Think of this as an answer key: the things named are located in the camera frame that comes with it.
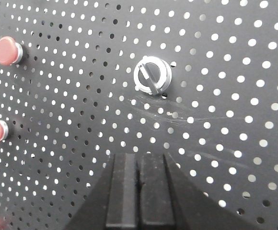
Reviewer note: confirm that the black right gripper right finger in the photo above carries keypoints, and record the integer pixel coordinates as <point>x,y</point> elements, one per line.
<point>155,201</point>

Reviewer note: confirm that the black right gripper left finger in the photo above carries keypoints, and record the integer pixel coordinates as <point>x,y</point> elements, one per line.
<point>122,209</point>

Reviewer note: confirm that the upper red mushroom button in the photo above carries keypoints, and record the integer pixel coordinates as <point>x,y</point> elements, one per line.
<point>11,52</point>

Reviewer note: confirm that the black perforated pegboard panel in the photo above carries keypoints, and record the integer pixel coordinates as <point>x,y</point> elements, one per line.
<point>71,105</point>

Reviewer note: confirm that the silver rotary selector switch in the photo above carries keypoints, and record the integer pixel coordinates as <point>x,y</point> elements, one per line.
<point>152,75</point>

